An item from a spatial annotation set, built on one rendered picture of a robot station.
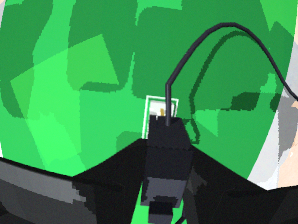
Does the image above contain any green circuit board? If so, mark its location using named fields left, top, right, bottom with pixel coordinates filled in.
left=0, top=0, right=298, bottom=180

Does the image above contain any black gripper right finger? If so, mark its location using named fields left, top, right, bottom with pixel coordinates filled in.
left=182, top=144, right=298, bottom=224

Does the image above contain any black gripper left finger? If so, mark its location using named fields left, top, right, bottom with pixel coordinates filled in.
left=0, top=137, right=148, bottom=224

